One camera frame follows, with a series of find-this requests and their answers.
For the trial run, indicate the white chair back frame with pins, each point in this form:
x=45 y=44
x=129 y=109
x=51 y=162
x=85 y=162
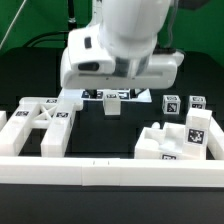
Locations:
x=55 y=115

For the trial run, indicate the white diagonal rod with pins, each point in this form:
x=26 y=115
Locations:
x=11 y=25

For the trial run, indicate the white chair seat part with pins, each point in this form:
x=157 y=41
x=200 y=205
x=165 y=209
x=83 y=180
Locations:
x=165 y=143

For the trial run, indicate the white cube marker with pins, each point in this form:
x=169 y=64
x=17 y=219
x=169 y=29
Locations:
x=171 y=104
x=197 y=102

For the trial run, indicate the white front fence bar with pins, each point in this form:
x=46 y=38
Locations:
x=111 y=172

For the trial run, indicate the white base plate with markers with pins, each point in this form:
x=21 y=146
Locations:
x=124 y=94

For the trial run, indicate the black cable connector post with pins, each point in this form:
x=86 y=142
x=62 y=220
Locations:
x=72 y=23

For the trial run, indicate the white cube near marker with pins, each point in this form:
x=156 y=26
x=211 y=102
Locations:
x=171 y=104

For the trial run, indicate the white left fence block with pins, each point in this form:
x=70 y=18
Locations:
x=3 y=119

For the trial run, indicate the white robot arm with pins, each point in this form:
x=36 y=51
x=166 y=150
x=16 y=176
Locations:
x=118 y=51

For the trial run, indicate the white fence bar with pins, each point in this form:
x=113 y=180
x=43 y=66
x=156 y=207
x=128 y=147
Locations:
x=111 y=172
x=216 y=140

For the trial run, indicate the white cube far marker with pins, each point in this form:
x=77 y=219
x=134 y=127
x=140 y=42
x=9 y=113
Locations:
x=197 y=102

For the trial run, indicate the white right fence bar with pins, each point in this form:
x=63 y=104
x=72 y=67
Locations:
x=216 y=140

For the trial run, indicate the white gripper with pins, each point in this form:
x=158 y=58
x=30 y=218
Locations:
x=86 y=64

